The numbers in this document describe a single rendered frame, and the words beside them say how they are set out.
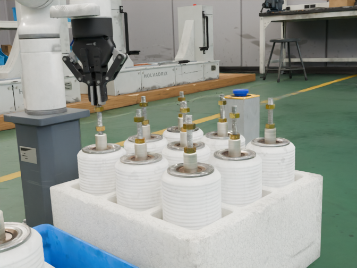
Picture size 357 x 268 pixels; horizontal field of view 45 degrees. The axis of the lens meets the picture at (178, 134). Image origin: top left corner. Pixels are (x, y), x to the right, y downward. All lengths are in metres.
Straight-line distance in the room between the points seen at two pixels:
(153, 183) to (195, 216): 0.11
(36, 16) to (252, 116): 0.57
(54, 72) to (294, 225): 0.62
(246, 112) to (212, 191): 0.44
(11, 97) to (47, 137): 1.74
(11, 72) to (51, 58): 1.92
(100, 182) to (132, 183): 0.11
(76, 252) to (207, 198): 0.27
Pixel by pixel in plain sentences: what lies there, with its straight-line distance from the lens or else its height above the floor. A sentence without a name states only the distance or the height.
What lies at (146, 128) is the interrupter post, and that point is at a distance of 0.92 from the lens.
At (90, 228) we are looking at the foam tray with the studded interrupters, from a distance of 0.82.
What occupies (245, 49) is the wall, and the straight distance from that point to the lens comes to 6.29.
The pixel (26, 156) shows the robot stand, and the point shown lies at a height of 0.20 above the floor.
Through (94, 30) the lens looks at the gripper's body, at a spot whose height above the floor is 0.48.
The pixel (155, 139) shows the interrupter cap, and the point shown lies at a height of 0.25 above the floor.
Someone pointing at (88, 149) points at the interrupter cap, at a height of 0.25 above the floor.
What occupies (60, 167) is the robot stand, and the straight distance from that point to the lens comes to 1.04.
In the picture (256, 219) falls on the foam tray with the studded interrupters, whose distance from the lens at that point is 0.73.
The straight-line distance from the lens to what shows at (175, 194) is 0.66.
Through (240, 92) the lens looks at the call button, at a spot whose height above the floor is 0.33.
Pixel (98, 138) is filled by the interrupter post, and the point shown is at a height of 0.28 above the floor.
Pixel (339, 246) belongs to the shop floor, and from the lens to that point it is 1.05.
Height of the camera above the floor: 0.45
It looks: 12 degrees down
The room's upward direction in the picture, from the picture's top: 2 degrees counter-clockwise
